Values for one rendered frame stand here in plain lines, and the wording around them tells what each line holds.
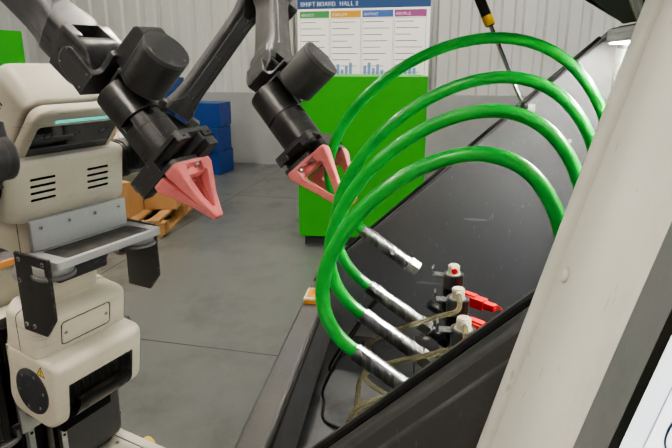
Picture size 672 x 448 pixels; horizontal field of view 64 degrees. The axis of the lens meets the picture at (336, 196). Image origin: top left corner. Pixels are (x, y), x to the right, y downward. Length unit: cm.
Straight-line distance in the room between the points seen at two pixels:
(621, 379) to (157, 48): 55
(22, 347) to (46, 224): 28
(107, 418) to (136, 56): 133
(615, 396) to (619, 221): 9
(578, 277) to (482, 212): 75
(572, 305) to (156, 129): 50
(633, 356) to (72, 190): 110
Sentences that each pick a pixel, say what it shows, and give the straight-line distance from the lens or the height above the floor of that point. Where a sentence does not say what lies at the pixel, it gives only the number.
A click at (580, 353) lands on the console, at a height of 124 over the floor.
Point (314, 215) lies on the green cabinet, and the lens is 414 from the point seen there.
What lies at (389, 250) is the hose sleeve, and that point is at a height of 114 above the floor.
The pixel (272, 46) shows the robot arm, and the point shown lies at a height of 141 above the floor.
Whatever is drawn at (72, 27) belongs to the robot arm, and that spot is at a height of 143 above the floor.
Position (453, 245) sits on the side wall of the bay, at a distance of 108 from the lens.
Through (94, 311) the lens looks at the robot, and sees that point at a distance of 131.
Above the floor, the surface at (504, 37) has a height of 142.
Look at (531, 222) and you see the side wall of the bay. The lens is 109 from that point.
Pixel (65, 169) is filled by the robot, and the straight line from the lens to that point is 119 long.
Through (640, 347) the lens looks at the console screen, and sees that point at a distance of 25.
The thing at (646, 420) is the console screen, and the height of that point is 126.
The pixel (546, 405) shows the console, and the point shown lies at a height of 120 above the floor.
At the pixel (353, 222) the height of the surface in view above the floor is 125.
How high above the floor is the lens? 139
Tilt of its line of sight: 14 degrees down
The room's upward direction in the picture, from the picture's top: straight up
